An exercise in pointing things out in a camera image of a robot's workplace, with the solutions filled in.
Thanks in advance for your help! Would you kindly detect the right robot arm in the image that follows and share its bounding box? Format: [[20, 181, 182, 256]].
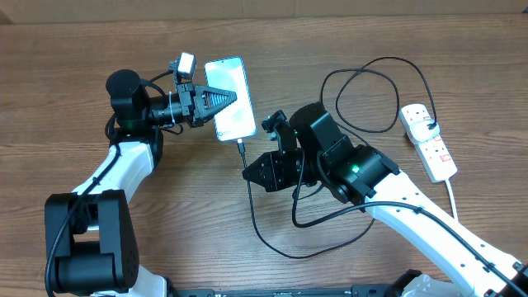
[[243, 102, 527, 296]]

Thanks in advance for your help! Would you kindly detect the blue Galaxy smartphone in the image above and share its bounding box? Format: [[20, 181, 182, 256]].
[[203, 55, 257, 144]]

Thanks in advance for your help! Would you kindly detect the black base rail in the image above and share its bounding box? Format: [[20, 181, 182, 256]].
[[164, 268, 426, 297]]

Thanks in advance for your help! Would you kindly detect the white power strip cord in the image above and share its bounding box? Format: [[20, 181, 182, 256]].
[[444, 179, 460, 222]]

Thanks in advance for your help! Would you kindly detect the black USB charging cable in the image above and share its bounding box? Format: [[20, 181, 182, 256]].
[[236, 56, 439, 260]]

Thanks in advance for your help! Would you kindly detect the white charger plug adapter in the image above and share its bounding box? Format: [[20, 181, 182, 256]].
[[406, 119, 441, 144]]

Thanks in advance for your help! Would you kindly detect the white power strip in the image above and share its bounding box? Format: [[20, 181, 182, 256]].
[[399, 104, 457, 183]]

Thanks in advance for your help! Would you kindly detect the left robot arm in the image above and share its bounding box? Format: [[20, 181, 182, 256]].
[[45, 69, 237, 296]]

